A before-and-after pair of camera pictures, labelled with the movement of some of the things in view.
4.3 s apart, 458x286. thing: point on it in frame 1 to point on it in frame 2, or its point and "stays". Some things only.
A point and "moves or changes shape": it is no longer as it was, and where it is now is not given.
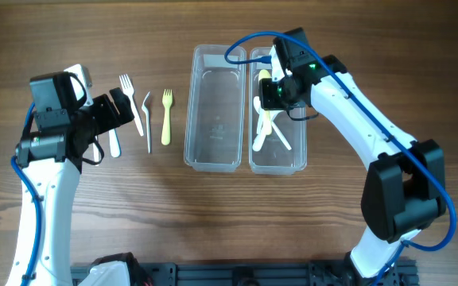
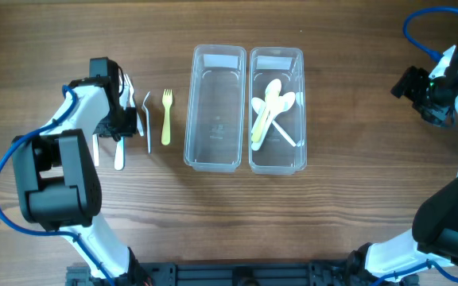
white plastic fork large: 128,89 stays
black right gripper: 271,94 to 418,98
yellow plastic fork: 167,100 stays
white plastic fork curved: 145,109 stays
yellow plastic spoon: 263,75 moves or changes shape
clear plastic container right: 286,148 stays
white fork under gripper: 95,152 stays
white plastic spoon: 261,125 moves or changes shape
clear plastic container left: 215,125 stays
